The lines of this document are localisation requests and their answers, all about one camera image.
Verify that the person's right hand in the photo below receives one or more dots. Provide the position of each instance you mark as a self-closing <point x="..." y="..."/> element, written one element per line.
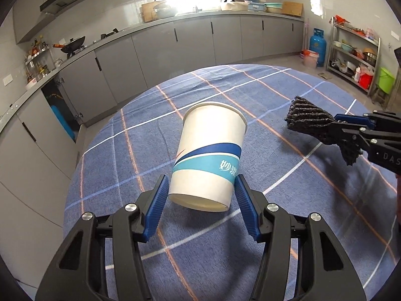
<point x="398" y="189"/>

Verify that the blue plaid tablecloth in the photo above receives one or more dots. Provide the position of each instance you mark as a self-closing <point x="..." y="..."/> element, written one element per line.
<point x="196" y="255"/>

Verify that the metal spice rack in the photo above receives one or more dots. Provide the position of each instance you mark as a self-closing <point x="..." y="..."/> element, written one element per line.
<point x="39" y="60"/>

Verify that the metal storage shelf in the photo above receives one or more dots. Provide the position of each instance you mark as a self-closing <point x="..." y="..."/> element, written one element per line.
<point x="353" y="54"/>

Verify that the gas stove burner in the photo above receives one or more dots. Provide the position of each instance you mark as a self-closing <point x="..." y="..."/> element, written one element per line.
<point x="105" y="35"/>

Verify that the pink plastic bucket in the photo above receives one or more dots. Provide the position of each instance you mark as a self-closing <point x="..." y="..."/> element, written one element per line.
<point x="310" y="59"/>

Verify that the black wok on stove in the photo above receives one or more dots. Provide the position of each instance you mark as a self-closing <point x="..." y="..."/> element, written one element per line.
<point x="70" y="48"/>

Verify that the dish rack with basins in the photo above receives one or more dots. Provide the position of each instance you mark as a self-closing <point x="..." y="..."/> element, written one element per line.
<point x="251" y="5"/>

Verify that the grey lower cabinets counter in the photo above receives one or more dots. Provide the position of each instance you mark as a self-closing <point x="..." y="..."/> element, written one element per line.
<point x="46" y="182"/>

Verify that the steel pot with lid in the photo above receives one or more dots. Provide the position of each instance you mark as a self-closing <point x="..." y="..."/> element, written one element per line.
<point x="164" y="10"/>

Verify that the white bowl on counter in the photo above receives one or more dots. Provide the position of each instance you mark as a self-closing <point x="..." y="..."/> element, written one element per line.
<point x="31" y="84"/>

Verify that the white blue paper cup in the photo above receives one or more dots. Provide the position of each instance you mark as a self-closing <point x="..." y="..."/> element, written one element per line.
<point x="208" y="157"/>

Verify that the blue gas cylinder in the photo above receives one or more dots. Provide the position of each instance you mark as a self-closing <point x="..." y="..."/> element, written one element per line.
<point x="318" y="44"/>

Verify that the wooden cutting board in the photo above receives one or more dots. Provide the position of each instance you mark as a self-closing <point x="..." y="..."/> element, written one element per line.
<point x="148" y="13"/>

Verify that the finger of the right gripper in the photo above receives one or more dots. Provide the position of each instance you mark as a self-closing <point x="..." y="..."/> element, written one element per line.
<point x="353" y="134"/>
<point x="357" y="120"/>

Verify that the black foam net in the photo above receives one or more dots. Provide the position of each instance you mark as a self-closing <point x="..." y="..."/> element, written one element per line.
<point x="307" y="118"/>

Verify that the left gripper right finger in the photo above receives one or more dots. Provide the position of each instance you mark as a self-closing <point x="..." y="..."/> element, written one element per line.
<point x="324" y="270"/>

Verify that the green plastic bucket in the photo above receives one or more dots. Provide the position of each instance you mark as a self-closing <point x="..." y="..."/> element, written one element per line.
<point x="386" y="80"/>

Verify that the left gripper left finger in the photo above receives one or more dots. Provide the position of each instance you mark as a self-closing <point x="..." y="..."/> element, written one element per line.
<point x="77" y="270"/>

